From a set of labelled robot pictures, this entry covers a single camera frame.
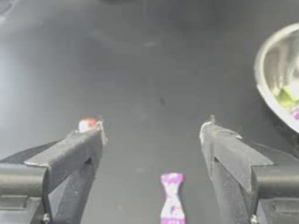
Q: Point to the red candy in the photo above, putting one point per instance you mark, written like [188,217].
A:
[88,124]

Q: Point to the steel bowl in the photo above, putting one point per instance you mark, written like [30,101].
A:
[273,58]

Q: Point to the green candy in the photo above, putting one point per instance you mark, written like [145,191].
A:
[286,97]

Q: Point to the purple candy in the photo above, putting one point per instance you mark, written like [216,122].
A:
[297,113]
[173,198]

